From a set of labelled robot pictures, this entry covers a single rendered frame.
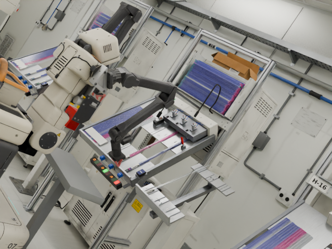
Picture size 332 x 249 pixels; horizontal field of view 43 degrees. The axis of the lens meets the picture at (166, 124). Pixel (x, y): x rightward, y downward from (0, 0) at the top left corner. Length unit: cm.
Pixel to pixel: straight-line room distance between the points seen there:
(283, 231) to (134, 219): 106
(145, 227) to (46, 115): 117
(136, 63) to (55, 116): 201
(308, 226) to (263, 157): 201
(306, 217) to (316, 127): 191
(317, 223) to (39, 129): 160
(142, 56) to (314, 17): 195
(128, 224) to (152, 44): 192
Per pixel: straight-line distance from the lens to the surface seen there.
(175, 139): 293
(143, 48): 414
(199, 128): 294
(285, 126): 445
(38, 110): 235
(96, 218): 321
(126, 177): 268
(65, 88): 226
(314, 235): 246
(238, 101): 294
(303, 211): 257
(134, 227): 296
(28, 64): 418
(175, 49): 564
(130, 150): 287
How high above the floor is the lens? 126
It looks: 3 degrees down
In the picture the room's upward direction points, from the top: 34 degrees clockwise
